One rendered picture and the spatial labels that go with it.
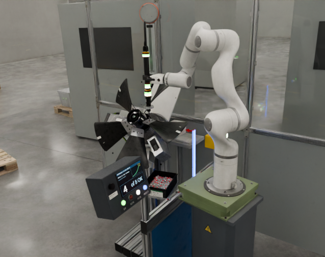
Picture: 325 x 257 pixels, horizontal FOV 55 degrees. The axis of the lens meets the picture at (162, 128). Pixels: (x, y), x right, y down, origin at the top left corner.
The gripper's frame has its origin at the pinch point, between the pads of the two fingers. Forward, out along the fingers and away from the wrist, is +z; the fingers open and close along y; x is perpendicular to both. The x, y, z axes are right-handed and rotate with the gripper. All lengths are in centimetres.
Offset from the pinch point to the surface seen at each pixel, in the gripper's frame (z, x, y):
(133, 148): 3.2, -45.4, -15.0
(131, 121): 10.4, -30.3, -7.2
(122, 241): 30, -141, -7
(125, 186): -42, -31, -72
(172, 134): -22.7, -33.9, -5.5
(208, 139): -34, -44, 21
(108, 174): -39, -23, -79
